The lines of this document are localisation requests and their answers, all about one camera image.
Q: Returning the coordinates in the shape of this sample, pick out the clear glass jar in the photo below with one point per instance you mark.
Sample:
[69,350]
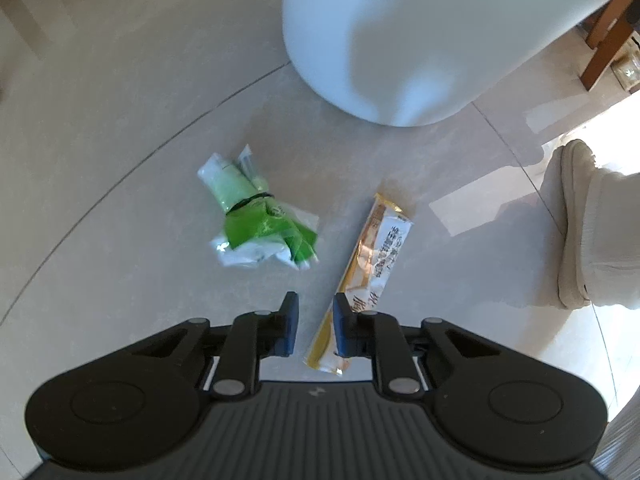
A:
[627,67]

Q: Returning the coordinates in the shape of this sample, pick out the person's beige slipper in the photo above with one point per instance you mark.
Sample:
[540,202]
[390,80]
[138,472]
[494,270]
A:
[565,240]

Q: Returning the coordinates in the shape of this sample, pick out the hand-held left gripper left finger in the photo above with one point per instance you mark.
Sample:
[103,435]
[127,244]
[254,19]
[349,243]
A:
[292,322]

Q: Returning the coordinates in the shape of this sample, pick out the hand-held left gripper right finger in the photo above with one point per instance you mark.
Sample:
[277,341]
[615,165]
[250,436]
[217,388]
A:
[342,325]

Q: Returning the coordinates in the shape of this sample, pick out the white plastic trash bin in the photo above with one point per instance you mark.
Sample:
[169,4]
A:
[400,35]

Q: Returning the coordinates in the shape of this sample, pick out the wooden chair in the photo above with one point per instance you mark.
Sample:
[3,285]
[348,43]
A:
[607,45]

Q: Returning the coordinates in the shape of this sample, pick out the person's beige pants leg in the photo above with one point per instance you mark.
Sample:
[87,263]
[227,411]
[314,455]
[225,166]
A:
[615,240]

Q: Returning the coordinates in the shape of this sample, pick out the green and white wrapper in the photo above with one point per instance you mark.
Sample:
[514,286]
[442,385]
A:
[245,210]

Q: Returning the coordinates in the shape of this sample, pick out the long beige snack wrapper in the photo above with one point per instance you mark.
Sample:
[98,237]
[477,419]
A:
[380,250]

